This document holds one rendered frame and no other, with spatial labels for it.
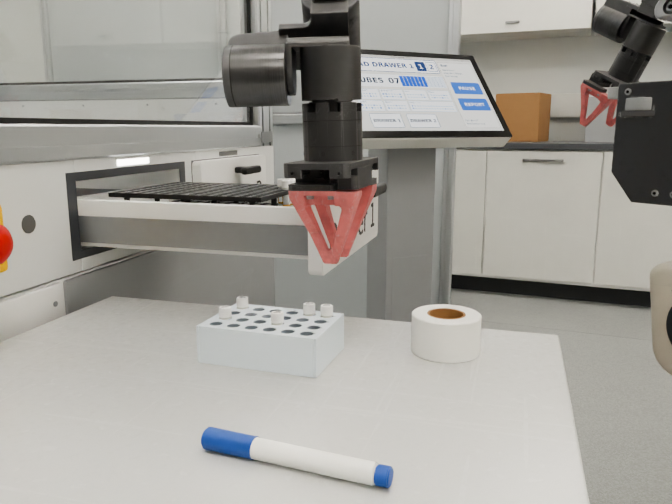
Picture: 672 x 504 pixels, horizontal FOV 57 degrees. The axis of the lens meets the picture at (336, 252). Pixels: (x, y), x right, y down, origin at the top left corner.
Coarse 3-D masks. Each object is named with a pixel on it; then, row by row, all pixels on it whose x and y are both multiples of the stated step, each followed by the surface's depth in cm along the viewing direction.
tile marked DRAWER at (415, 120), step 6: (408, 114) 164; (414, 114) 164; (420, 114) 165; (426, 114) 166; (432, 114) 167; (408, 120) 162; (414, 120) 163; (420, 120) 164; (426, 120) 165; (432, 120) 166; (414, 126) 162; (420, 126) 163; (426, 126) 164; (432, 126) 164; (438, 126) 165
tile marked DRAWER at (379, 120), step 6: (372, 114) 159; (378, 114) 160; (384, 114) 161; (390, 114) 161; (396, 114) 162; (372, 120) 158; (378, 120) 159; (384, 120) 159; (390, 120) 160; (396, 120) 161; (402, 120) 162; (378, 126) 158; (384, 126) 158; (390, 126) 159; (396, 126) 160; (402, 126) 161
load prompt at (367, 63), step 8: (368, 64) 168; (376, 64) 170; (384, 64) 171; (392, 64) 172; (400, 64) 173; (408, 64) 174; (416, 64) 175; (424, 64) 176; (432, 64) 178; (408, 72) 172; (416, 72) 173; (424, 72) 175; (432, 72) 176
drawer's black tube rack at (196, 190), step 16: (112, 192) 83; (128, 192) 84; (144, 192) 83; (160, 192) 84; (176, 192) 83; (192, 192) 83; (208, 192) 83; (224, 192) 83; (240, 192) 84; (256, 192) 83
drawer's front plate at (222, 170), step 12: (240, 156) 126; (252, 156) 128; (264, 156) 134; (192, 168) 108; (204, 168) 109; (216, 168) 113; (228, 168) 118; (264, 168) 134; (204, 180) 109; (216, 180) 113; (228, 180) 118; (240, 180) 123; (252, 180) 128; (264, 180) 134
